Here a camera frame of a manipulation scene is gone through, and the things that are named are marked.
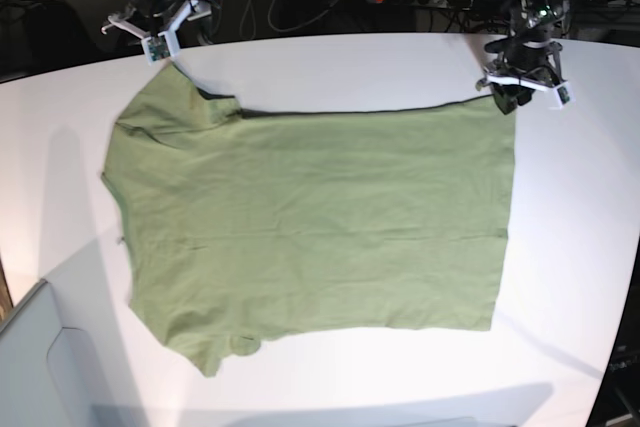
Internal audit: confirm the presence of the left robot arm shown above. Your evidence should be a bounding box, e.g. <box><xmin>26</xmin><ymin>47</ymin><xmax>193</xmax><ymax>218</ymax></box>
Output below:
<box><xmin>477</xmin><ymin>0</ymin><xmax>572</xmax><ymax>115</ymax></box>

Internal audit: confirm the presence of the green T-shirt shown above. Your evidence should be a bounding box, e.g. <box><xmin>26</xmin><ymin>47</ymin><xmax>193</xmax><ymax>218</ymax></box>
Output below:
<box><xmin>102</xmin><ymin>66</ymin><xmax>516</xmax><ymax>377</ymax></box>

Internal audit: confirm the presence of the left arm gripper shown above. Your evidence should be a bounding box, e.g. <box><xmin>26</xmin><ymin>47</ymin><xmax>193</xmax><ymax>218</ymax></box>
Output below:
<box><xmin>476</xmin><ymin>29</ymin><xmax>573</xmax><ymax>115</ymax></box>

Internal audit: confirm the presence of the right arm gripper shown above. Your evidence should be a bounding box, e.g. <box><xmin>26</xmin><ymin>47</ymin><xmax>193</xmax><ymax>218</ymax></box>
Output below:
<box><xmin>101</xmin><ymin>0</ymin><xmax>222</xmax><ymax>64</ymax></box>

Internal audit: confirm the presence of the grey cable loop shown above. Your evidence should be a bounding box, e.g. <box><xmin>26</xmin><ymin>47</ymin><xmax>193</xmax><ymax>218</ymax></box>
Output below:
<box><xmin>219</xmin><ymin>0</ymin><xmax>341</xmax><ymax>33</ymax></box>

